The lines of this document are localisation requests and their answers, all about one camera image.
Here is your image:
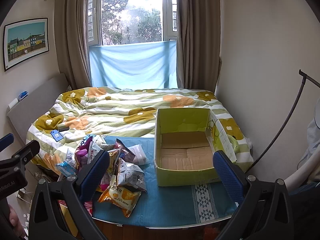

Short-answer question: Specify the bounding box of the light blue small packet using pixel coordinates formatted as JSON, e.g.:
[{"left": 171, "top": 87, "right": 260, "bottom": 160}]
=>
[{"left": 55, "top": 161, "right": 76, "bottom": 177}]

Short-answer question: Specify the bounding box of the orange snack bag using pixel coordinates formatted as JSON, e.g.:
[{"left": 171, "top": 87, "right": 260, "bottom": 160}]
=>
[{"left": 98, "top": 175, "right": 142, "bottom": 218}]

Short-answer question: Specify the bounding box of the grey Oishi snack bag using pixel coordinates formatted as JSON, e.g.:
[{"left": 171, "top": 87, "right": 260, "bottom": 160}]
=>
[{"left": 117, "top": 158, "right": 146, "bottom": 191}]

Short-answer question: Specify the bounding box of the dark red chocolate snack bag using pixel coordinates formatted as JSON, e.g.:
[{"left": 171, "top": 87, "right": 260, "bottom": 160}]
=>
[{"left": 114, "top": 139, "right": 136, "bottom": 163}]

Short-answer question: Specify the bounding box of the clear white packet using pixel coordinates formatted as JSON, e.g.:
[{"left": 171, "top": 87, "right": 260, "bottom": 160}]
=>
[{"left": 129, "top": 144, "right": 149, "bottom": 166}]

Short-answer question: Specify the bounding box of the purple snack bag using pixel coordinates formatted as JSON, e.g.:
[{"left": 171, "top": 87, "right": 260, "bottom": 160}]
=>
[{"left": 75, "top": 134, "right": 93, "bottom": 172}]

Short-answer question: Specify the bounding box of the person's left hand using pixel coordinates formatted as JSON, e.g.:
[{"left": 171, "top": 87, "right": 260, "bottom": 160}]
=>
[{"left": 9, "top": 205, "right": 25, "bottom": 238}]

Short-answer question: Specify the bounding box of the blue tag card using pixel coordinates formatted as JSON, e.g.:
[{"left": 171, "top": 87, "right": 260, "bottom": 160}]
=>
[{"left": 50, "top": 129, "right": 63, "bottom": 142}]

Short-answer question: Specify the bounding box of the grey headboard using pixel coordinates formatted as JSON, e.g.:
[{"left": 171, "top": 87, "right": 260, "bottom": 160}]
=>
[{"left": 7, "top": 73, "right": 69, "bottom": 144}]

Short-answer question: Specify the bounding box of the black remote on bed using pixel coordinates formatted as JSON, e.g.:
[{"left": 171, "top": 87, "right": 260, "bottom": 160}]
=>
[{"left": 58, "top": 127, "right": 69, "bottom": 132}]

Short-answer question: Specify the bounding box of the blue white item on headboard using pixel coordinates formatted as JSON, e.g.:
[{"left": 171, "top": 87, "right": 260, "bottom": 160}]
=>
[{"left": 18, "top": 91, "right": 28, "bottom": 101}]

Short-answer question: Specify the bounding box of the floral duvet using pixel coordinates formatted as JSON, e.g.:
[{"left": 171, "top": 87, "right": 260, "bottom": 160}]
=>
[{"left": 26, "top": 87, "right": 253, "bottom": 174}]

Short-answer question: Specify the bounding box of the teal patterned tablecloth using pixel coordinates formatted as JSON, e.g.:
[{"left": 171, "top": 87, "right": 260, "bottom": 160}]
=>
[{"left": 93, "top": 137, "right": 236, "bottom": 228}]

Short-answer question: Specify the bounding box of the framed town picture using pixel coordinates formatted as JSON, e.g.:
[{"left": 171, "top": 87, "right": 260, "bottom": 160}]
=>
[{"left": 3, "top": 18, "right": 49, "bottom": 71}]

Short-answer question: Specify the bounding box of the green cardboard box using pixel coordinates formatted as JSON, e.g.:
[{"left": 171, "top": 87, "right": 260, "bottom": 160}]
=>
[{"left": 154, "top": 108, "right": 238, "bottom": 186}]

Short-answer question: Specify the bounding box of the black lamp stand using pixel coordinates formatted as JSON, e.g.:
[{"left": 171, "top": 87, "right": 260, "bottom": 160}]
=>
[{"left": 245, "top": 69, "right": 319, "bottom": 174}]

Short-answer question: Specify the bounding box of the light blue hanging cloth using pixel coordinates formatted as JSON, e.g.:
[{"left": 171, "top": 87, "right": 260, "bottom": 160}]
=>
[{"left": 89, "top": 41, "right": 177, "bottom": 90}]

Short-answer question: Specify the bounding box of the left brown curtain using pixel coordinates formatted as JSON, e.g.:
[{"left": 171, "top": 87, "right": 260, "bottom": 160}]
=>
[{"left": 54, "top": 0, "right": 92, "bottom": 89}]

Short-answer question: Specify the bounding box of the brown curtain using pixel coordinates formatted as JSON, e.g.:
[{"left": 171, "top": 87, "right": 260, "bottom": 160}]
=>
[
  {"left": 54, "top": 0, "right": 92, "bottom": 89},
  {"left": 176, "top": 0, "right": 221, "bottom": 92}
]

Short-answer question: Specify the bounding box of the window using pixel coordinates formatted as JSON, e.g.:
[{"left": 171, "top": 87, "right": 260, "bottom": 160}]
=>
[{"left": 88, "top": 0, "right": 177, "bottom": 46}]

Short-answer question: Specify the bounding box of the right brown curtain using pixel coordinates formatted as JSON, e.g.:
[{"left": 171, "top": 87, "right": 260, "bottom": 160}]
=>
[{"left": 176, "top": 0, "right": 221, "bottom": 92}]

